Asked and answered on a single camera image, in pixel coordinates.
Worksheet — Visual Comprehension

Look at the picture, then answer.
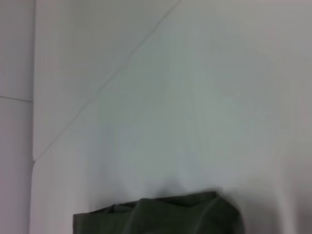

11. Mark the dark green FREE t-shirt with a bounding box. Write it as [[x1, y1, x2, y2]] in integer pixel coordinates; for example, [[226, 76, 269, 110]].
[[73, 187, 246, 234]]

